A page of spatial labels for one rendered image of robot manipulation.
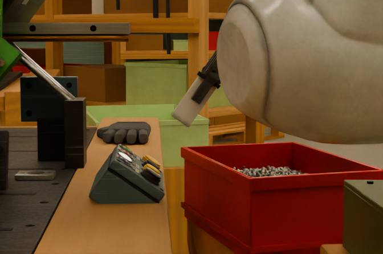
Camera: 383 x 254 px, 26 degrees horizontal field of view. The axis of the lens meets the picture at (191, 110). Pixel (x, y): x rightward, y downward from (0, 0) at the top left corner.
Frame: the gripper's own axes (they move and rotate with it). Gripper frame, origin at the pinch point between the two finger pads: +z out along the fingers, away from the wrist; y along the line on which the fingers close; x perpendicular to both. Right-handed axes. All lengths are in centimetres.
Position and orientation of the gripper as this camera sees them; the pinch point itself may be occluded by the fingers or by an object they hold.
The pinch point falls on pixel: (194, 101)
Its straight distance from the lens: 117.1
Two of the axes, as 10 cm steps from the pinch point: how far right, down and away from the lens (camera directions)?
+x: -8.2, -5.7, -1.0
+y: -0.5, -1.0, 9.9
